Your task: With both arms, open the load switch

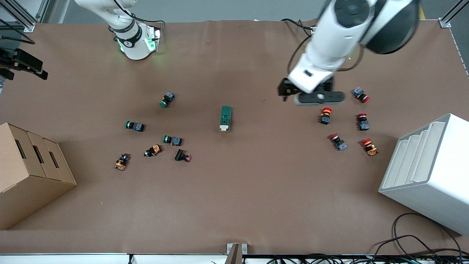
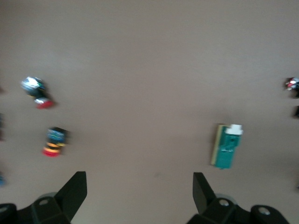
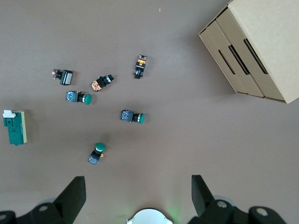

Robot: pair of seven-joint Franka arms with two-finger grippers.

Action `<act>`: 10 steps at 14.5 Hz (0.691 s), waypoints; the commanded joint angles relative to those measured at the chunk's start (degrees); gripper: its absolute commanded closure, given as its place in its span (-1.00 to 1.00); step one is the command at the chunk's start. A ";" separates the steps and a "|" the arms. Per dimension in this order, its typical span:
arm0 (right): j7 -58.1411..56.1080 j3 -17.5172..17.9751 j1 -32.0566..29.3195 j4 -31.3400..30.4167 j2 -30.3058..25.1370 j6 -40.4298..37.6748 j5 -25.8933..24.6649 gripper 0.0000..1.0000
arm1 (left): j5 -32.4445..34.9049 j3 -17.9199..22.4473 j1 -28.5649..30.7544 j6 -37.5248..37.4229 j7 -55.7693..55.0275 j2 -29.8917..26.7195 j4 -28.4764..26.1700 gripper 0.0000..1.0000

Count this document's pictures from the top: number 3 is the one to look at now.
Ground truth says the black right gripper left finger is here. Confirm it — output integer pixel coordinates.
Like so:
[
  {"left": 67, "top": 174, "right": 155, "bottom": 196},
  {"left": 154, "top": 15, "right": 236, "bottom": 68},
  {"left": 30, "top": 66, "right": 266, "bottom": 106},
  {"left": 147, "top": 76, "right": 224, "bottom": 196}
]
[{"left": 0, "top": 176, "right": 86, "bottom": 224}]

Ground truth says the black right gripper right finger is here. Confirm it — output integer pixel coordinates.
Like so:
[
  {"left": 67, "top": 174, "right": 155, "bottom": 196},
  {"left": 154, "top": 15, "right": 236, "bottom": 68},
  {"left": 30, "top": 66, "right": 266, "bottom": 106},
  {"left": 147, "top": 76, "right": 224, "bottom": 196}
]
[{"left": 188, "top": 175, "right": 287, "bottom": 224}]

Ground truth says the green terminal block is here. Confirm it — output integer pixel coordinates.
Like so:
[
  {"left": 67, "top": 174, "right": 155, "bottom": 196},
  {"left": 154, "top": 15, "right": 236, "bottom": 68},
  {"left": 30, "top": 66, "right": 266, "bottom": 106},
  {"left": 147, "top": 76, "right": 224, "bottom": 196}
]
[{"left": 2, "top": 109, "right": 28, "bottom": 147}]

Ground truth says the green mushroom push button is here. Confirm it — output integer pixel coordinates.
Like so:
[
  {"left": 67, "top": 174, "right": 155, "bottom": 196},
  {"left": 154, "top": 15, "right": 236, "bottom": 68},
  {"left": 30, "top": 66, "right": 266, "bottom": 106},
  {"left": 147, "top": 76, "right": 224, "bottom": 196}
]
[
  {"left": 65, "top": 90, "right": 93, "bottom": 105},
  {"left": 120, "top": 109, "right": 146, "bottom": 124},
  {"left": 87, "top": 142, "right": 107, "bottom": 166}
]

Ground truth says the brown cardboard box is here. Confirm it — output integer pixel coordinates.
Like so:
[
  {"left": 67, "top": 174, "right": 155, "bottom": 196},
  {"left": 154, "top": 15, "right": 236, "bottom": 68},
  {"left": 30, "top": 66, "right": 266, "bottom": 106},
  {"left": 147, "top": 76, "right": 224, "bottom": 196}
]
[{"left": 198, "top": 0, "right": 299, "bottom": 105}]

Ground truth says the black red switch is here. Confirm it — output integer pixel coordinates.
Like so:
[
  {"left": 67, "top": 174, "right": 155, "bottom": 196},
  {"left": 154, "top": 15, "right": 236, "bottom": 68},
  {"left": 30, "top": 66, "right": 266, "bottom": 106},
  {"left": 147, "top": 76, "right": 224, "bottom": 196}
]
[{"left": 51, "top": 68, "right": 73, "bottom": 86}]

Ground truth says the black selector switch orange block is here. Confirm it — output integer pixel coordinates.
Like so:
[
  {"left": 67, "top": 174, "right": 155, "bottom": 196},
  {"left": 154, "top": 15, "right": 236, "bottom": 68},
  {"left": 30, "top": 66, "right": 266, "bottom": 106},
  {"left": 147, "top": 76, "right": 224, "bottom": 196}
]
[{"left": 90, "top": 74, "right": 115, "bottom": 92}]

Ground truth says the orange and black switch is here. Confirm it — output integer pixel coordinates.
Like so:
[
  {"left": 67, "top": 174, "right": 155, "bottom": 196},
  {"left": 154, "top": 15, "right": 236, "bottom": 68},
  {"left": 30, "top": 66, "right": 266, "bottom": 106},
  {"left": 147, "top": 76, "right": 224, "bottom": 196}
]
[{"left": 133, "top": 54, "right": 149, "bottom": 79}]

